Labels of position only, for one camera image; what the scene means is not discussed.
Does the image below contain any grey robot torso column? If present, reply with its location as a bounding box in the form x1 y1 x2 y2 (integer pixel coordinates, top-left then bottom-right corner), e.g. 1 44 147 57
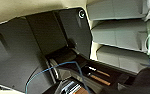
79 63 125 88

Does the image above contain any grey bin green lid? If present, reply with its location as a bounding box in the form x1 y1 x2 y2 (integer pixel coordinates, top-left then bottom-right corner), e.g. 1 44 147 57
90 19 150 58

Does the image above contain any grey bin black lid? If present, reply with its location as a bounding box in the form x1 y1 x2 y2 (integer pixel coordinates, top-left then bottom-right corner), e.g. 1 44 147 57
86 0 150 22

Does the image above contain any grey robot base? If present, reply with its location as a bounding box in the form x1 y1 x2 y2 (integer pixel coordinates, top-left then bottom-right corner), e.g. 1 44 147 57
0 8 139 94

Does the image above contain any small white cable box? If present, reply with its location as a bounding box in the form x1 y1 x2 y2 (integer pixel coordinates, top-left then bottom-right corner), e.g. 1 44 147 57
61 81 83 94

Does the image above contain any blue cable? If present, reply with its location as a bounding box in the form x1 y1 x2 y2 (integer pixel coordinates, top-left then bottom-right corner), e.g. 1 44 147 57
25 60 89 93

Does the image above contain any grey bin blue lid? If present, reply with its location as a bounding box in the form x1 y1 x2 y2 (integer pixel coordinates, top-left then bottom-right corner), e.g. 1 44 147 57
96 45 150 74

